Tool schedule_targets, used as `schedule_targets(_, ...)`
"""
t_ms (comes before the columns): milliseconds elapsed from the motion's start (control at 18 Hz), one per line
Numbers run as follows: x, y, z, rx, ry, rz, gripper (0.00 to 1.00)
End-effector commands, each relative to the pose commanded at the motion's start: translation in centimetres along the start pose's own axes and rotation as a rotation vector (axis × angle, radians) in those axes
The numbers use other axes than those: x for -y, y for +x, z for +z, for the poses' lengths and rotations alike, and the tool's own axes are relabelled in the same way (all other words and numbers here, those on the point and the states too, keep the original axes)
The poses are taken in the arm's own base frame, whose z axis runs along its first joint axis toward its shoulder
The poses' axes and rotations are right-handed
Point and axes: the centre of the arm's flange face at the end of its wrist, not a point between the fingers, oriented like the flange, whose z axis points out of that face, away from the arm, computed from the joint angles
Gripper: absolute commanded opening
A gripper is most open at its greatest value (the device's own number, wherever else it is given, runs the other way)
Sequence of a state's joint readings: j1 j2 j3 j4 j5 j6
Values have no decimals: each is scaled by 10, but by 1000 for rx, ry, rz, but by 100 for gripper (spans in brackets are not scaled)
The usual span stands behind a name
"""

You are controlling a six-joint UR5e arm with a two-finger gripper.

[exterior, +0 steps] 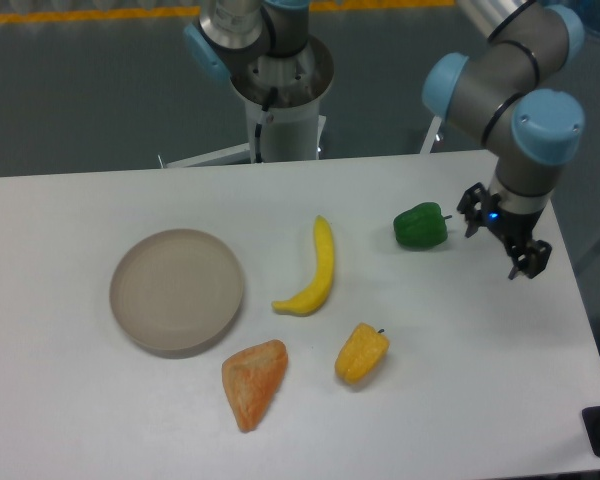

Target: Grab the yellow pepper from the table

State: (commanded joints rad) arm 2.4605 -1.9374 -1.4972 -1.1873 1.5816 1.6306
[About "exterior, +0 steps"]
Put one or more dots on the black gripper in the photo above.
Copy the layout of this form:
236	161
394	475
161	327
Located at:
529	257

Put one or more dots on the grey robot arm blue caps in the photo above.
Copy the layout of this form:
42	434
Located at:
265	51

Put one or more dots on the green pepper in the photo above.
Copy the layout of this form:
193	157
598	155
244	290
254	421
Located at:
421	227

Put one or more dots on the yellow pepper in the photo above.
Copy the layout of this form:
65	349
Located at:
365	348

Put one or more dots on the yellow banana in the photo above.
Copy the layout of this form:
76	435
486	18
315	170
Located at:
315	294

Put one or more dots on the orange bread slice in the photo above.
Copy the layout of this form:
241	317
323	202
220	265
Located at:
251	379

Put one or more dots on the beige round plate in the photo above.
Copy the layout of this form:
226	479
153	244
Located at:
176	293

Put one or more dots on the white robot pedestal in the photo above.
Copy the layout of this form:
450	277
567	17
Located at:
281	98

